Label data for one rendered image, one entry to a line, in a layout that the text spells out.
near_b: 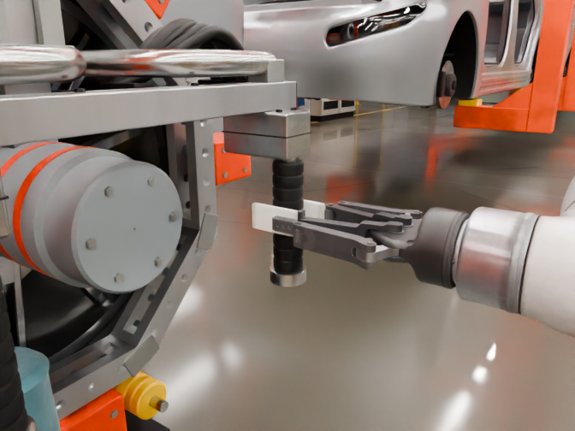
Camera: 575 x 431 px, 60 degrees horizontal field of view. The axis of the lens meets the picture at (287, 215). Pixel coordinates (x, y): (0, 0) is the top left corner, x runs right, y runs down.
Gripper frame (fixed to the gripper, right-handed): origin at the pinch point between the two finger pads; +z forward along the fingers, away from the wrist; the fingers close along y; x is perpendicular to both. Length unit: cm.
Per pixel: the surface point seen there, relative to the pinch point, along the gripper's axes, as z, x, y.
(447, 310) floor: 19, -83, 146
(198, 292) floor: 117, -83, 99
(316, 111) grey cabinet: 420, -66, 702
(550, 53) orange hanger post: 20, 22, 344
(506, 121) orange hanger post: 42, -24, 344
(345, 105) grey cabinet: 406, -61, 781
